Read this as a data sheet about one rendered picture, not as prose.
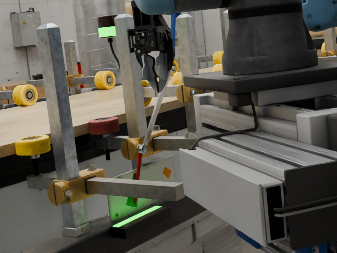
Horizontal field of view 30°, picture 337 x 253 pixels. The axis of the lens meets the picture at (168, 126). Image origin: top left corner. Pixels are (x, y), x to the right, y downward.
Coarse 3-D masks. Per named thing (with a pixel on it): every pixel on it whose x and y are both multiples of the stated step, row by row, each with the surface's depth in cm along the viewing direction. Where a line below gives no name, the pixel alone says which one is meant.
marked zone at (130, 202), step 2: (134, 174) 150; (134, 176) 150; (132, 178) 150; (134, 178) 150; (128, 198) 149; (130, 198) 149; (132, 198) 150; (128, 200) 149; (130, 200) 149; (132, 200) 150; (128, 202) 149; (130, 202) 149; (132, 202) 150; (136, 202) 151; (126, 204) 148; (128, 204) 149; (130, 204) 149; (132, 204) 150; (134, 204) 150; (136, 204) 151; (132, 206) 150; (134, 206) 150; (136, 206) 151
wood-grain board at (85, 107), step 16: (144, 80) 300; (80, 96) 252; (96, 96) 244; (112, 96) 236; (0, 112) 223; (16, 112) 217; (32, 112) 211; (80, 112) 194; (96, 112) 190; (112, 112) 185; (160, 112) 194; (0, 128) 178; (16, 128) 174; (32, 128) 170; (48, 128) 166; (80, 128) 166; (0, 144) 147
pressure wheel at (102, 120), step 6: (90, 120) 167; (96, 120) 168; (102, 120) 164; (108, 120) 164; (114, 120) 165; (90, 126) 165; (96, 126) 164; (102, 126) 163; (108, 126) 164; (114, 126) 165; (90, 132) 166; (96, 132) 164; (102, 132) 164; (108, 132) 164; (114, 132) 165; (108, 150) 168; (108, 156) 168
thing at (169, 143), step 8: (112, 136) 167; (120, 136) 165; (160, 136) 158; (168, 136) 156; (176, 136) 155; (184, 136) 154; (96, 144) 168; (104, 144) 166; (112, 144) 165; (120, 144) 163; (160, 144) 155; (168, 144) 154; (176, 144) 152; (184, 144) 151; (192, 144) 149
